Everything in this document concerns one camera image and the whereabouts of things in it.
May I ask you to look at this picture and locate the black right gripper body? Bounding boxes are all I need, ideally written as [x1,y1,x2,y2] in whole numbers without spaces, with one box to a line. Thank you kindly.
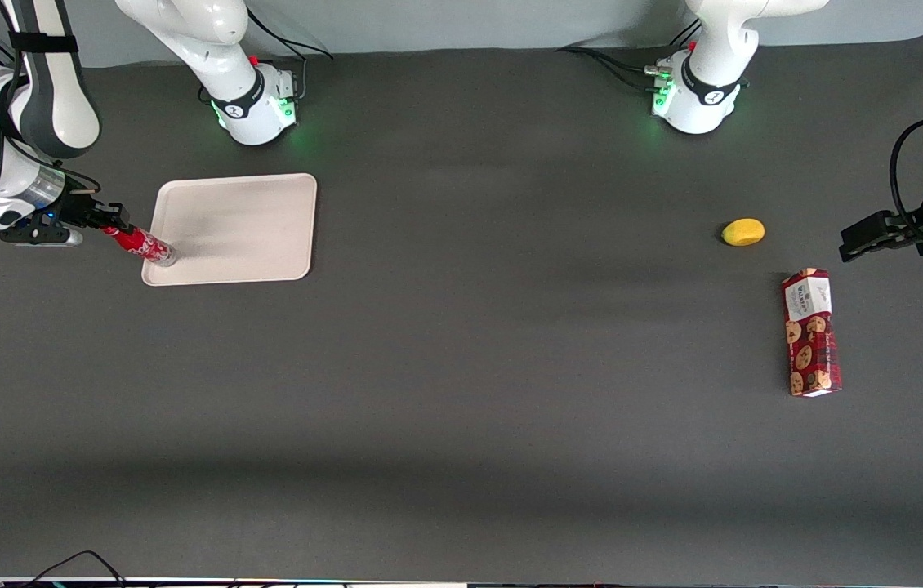
[46,189,104,230]

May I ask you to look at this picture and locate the red coke bottle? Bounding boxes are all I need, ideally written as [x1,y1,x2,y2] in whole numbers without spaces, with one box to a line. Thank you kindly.
[101,224,179,269]

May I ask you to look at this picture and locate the beige plastic tray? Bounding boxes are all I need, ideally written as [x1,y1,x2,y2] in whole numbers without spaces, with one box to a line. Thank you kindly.
[141,172,319,287]

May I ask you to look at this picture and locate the red cookie box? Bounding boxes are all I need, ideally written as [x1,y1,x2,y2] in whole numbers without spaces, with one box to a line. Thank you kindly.
[782,268,844,399]

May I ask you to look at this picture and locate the yellow lemon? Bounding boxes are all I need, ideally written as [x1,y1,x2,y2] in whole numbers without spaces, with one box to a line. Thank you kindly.
[721,218,766,247]

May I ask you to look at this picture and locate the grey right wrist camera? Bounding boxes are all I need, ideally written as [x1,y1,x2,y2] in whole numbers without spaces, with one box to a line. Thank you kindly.
[0,224,85,247]

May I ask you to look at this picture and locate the black right arm wrist cable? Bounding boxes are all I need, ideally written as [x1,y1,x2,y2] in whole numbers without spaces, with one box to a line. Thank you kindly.
[0,0,102,206]

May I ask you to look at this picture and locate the black left arm base cables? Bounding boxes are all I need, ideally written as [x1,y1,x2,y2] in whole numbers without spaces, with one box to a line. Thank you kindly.
[555,18,704,96]

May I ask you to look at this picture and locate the black cable at table edge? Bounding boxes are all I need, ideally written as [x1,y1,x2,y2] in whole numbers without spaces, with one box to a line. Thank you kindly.
[20,550,128,588]

